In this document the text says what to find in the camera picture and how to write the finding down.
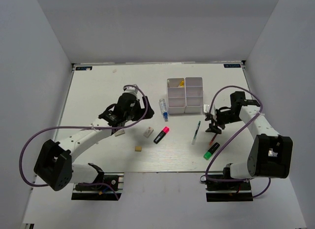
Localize white boxed eraser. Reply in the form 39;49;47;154
143;127;154;138

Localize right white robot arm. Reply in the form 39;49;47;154
205;91;293;189

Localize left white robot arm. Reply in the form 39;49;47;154
34;92;154;191

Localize green black highlighter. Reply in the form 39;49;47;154
203;142;220;160

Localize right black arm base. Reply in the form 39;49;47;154
200;175;253;202

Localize right blue table label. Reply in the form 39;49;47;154
223;64;241;68

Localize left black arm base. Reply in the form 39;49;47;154
71;173;125;201

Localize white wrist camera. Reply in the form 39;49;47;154
203;104;215;115
123;84;138;98

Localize left white divided container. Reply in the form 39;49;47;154
167;78;186;115

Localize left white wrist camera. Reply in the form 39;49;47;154
123;84;138;98

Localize green gel pen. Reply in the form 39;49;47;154
191;121;201;145

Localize white divided container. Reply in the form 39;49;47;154
185;77;203;113
167;78;186;115

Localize clear blue pen pack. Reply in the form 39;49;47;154
159;98;168;122

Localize pink black highlighter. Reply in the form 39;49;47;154
154;127;169;144

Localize right white divided container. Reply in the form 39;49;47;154
185;77;203;113

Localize red gel pen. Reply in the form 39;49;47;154
209;133;218;146

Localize blue table label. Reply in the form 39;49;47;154
75;66;93;71
223;64;241;68

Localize grey white eraser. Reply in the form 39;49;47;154
114;129;125;137

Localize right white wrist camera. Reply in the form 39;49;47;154
203;104;215;115

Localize left blue table label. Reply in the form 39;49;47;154
75;66;93;71

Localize tan eraser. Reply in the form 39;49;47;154
134;146;142;152

